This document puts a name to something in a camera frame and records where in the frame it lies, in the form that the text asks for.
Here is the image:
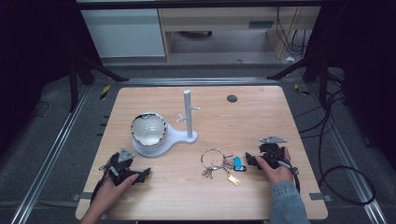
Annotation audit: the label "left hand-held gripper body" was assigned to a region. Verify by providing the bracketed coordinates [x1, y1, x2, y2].
[106, 147, 140, 187]

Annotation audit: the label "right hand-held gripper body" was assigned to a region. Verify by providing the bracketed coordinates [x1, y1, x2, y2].
[257, 134, 289, 171]

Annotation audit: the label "key ring with tagged keys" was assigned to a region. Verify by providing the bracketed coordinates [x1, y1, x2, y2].
[200, 147, 248, 187]

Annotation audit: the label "person's right hand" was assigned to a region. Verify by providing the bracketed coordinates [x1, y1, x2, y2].
[255, 147, 295, 185]

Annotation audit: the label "person's left hand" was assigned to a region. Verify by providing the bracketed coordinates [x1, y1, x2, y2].
[92, 173, 140, 219]

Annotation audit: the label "shiny silver bowl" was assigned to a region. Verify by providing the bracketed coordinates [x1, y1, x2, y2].
[130, 112, 168, 147]

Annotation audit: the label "grey stand with pegs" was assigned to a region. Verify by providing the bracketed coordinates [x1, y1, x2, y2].
[132, 89, 202, 159]

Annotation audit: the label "yellow black tape strip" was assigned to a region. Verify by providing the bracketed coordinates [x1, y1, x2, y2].
[99, 84, 112, 101]
[293, 83, 311, 97]

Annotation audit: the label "black metal stand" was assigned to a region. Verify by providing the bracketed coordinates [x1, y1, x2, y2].
[66, 54, 130, 113]
[266, 52, 331, 108]

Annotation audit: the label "white cabinet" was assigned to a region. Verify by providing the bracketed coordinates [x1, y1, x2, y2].
[79, 7, 166, 59]

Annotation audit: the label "light wooden desk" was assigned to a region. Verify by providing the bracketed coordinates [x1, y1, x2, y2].
[157, 6, 321, 62]

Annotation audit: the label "left hand-held gripper cable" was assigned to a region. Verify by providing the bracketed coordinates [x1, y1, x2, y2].
[90, 152, 120, 204]

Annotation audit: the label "hand-held gripper cable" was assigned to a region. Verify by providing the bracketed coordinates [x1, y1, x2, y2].
[270, 148, 302, 194]
[90, 152, 120, 204]

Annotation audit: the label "right hand-held gripper cable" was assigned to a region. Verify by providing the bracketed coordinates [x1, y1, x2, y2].
[270, 148, 302, 194]

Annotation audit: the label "grey table bracket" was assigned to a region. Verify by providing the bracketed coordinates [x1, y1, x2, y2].
[308, 192, 332, 203]
[72, 191, 94, 203]

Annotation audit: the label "metal floor rail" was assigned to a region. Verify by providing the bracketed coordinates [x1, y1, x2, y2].
[120, 77, 281, 87]
[8, 85, 92, 224]
[306, 83, 390, 224]

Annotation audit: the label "black floor cable loop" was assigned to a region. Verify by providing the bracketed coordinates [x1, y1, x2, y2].
[293, 78, 377, 206]

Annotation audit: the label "black hanging cables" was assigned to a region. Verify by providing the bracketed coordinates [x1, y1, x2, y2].
[275, 7, 312, 57]

